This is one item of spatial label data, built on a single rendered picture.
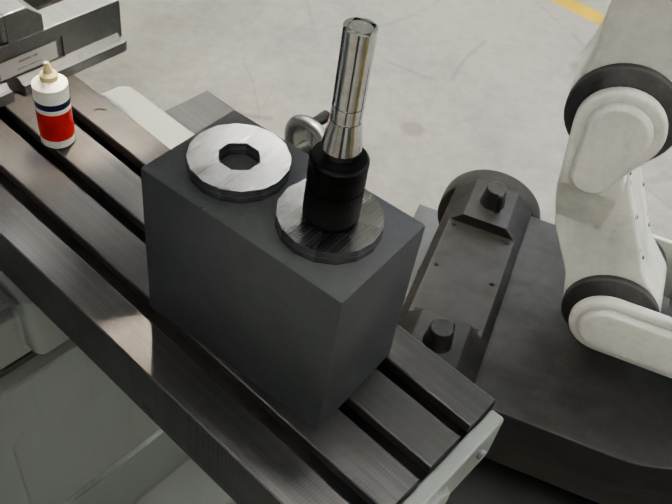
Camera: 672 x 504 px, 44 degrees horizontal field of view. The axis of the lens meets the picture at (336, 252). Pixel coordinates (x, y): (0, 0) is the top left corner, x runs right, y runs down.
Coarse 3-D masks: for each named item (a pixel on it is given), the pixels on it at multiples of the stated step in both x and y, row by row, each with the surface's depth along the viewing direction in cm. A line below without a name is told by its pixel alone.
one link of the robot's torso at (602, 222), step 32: (608, 96) 99; (640, 96) 97; (576, 128) 103; (608, 128) 101; (640, 128) 99; (576, 160) 105; (608, 160) 103; (640, 160) 103; (576, 192) 110; (608, 192) 108; (640, 192) 118; (576, 224) 118; (608, 224) 116; (640, 224) 118; (576, 256) 122; (608, 256) 120; (640, 256) 118; (576, 288) 124; (608, 288) 121; (640, 288) 121
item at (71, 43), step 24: (24, 0) 107; (48, 0) 110; (72, 0) 108; (96, 0) 108; (48, 24) 103; (72, 24) 105; (96, 24) 108; (120, 24) 112; (0, 48) 99; (24, 48) 102; (48, 48) 104; (72, 48) 108; (96, 48) 110; (120, 48) 112; (0, 72) 101; (24, 72) 104; (72, 72) 108; (0, 96) 101
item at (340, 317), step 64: (256, 128) 74; (192, 192) 69; (256, 192) 68; (192, 256) 73; (256, 256) 66; (320, 256) 65; (384, 256) 67; (192, 320) 79; (256, 320) 72; (320, 320) 66; (384, 320) 75; (256, 384) 78; (320, 384) 71
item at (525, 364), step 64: (512, 192) 153; (448, 256) 143; (512, 256) 145; (448, 320) 125; (512, 320) 137; (512, 384) 128; (576, 384) 130; (640, 384) 131; (512, 448) 129; (576, 448) 123; (640, 448) 123
